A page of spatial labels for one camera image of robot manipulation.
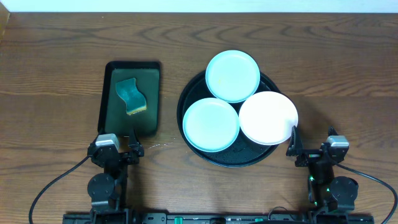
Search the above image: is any green yellow sponge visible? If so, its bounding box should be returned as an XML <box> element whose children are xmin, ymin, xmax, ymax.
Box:
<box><xmin>116</xmin><ymin>78</ymin><xmax>147</xmax><ymax>115</ymax></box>

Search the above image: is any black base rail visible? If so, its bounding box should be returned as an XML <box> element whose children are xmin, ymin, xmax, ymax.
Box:
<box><xmin>62</xmin><ymin>210</ymin><xmax>374</xmax><ymax>224</ymax></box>

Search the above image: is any light green plate front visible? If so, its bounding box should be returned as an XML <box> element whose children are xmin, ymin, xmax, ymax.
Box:
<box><xmin>182</xmin><ymin>98</ymin><xmax>239</xmax><ymax>152</ymax></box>

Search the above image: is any left black cable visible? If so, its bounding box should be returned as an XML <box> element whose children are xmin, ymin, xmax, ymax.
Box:
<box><xmin>28</xmin><ymin>155</ymin><xmax>91</xmax><ymax>224</ymax></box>

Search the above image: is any light green plate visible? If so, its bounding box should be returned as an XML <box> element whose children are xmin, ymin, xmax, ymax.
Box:
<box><xmin>205</xmin><ymin>50</ymin><xmax>261</xmax><ymax>103</ymax></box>
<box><xmin>182</xmin><ymin>98</ymin><xmax>239</xmax><ymax>152</ymax></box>

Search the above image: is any black rectangular water tray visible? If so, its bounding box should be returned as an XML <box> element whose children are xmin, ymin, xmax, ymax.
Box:
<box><xmin>97</xmin><ymin>61</ymin><xmax>161</xmax><ymax>136</ymax></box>

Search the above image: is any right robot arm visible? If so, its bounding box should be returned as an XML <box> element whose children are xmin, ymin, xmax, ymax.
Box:
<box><xmin>286</xmin><ymin>126</ymin><xmax>359</xmax><ymax>213</ymax></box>

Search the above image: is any pink white plate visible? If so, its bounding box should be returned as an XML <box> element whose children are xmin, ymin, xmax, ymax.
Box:
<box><xmin>239</xmin><ymin>91</ymin><xmax>299</xmax><ymax>146</ymax></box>

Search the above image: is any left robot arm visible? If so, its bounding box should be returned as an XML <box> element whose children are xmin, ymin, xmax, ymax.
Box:
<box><xmin>87</xmin><ymin>129</ymin><xmax>144</xmax><ymax>214</ymax></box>

